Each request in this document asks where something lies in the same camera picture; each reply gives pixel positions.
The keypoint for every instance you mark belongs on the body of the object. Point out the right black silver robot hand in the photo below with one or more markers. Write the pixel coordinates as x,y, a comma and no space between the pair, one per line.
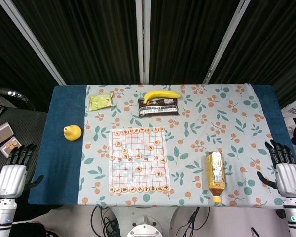
289,179

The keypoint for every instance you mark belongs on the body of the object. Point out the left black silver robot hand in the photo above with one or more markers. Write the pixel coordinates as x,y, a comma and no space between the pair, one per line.
11,180

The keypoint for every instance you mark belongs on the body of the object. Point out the silver robot base disc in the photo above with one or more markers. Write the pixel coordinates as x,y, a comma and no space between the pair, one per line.
144,228

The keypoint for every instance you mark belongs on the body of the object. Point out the cardboard chess piece box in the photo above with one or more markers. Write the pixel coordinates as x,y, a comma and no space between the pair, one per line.
6,149

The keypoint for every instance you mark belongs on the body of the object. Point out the empty cardboard box lid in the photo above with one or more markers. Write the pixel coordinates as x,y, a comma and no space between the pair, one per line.
2,132

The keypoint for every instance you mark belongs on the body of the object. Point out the blue table cover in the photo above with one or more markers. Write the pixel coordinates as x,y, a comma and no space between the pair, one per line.
59,148

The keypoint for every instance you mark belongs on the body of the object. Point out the black ribbed platform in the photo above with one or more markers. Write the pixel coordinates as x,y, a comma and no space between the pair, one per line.
27,123

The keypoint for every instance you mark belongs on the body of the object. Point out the tea bottle yellow cap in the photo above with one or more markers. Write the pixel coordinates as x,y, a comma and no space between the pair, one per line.
215,172

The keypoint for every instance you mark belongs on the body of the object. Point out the yellow pear toy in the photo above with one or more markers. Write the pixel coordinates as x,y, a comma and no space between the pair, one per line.
72,132

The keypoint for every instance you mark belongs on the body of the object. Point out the floral printed tablecloth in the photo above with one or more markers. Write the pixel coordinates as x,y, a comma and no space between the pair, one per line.
212,118

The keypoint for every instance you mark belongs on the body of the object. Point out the green snack packet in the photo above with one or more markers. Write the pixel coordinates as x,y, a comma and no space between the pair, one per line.
101,101

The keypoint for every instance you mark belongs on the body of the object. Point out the plastic chess board sheet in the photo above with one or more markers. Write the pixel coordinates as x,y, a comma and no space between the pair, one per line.
140,172

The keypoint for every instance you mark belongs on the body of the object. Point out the brown snack packet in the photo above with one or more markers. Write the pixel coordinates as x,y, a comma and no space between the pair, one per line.
159,107

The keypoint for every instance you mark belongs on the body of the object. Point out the yellow banana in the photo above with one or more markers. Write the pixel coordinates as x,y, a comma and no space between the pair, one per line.
161,94

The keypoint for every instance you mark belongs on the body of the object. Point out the chrome chair frame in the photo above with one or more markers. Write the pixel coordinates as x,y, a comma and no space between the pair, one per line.
14,93

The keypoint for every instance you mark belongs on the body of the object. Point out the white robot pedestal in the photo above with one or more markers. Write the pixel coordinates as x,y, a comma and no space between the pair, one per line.
121,217

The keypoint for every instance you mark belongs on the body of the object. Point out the white slanted frame post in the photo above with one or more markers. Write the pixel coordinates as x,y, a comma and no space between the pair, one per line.
227,42
32,42

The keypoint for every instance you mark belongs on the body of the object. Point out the white upright frame post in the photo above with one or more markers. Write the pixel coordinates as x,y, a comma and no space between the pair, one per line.
143,42

